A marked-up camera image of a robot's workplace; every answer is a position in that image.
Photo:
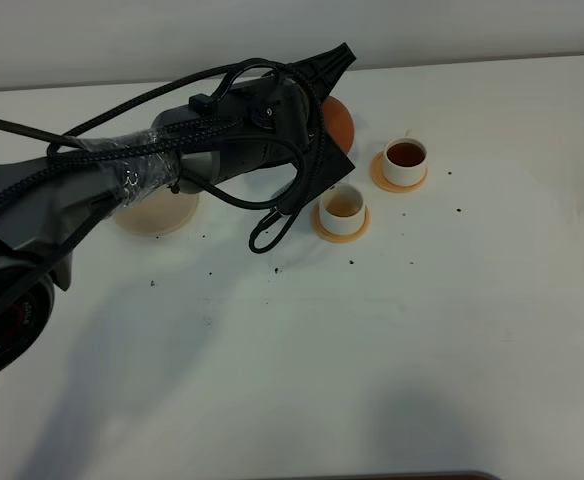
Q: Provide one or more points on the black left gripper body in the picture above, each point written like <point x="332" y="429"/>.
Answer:
<point x="265" y="107"/>

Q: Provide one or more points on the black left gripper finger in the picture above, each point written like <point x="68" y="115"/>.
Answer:
<point x="323" y="71"/>

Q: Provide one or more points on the brown clay teapot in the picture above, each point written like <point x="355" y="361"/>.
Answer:
<point x="339" y="123"/>

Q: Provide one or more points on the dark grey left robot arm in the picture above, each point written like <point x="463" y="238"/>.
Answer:
<point x="162" y="138"/>

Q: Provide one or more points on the beige round teapot coaster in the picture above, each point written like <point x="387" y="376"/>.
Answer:
<point x="159" y="214"/>

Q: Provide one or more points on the near orange cup coaster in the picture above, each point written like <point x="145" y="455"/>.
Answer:
<point x="322" y="227"/>

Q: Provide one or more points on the orange cup coaster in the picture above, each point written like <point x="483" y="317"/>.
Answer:
<point x="322" y="227"/>
<point x="376" y="173"/>

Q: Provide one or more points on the far orange cup coaster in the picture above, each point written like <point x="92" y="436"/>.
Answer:
<point x="376" y="173"/>

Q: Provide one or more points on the near white teacup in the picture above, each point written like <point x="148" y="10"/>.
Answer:
<point x="342" y="210"/>

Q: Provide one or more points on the white teacup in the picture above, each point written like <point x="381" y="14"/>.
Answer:
<point x="404" y="162"/>
<point x="342" y="210"/>

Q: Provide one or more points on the far white teacup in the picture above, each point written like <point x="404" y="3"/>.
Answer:
<point x="404" y="162"/>

